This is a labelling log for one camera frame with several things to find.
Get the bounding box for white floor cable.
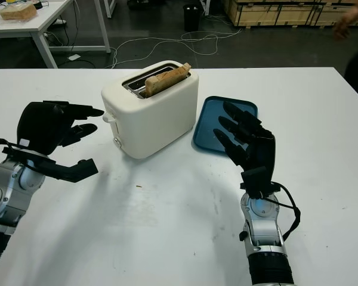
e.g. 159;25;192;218
111;25;244;70

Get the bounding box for brown bread slice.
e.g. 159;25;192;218
144;62;193;97

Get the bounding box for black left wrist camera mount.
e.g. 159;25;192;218
1;145;100;184

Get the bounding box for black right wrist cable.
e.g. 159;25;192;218
267;181;302;240

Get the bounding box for cream white two-slot toaster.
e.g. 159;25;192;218
100;60;200;160

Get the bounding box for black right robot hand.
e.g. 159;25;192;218
212;100;278;180

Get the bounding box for blue plastic tray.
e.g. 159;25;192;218
192;95;259;154

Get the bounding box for plywood crate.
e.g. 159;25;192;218
315;0;358;28
228;0;317;28

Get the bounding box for black trash bin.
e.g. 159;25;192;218
183;4;200;32

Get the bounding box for cardboard box on table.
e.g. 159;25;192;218
0;3;38;21

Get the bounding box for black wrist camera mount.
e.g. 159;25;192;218
239;166;274;200
1;145;100;184

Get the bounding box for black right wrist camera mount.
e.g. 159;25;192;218
239;166;274;200

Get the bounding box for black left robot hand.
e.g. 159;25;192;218
16;100;105;156

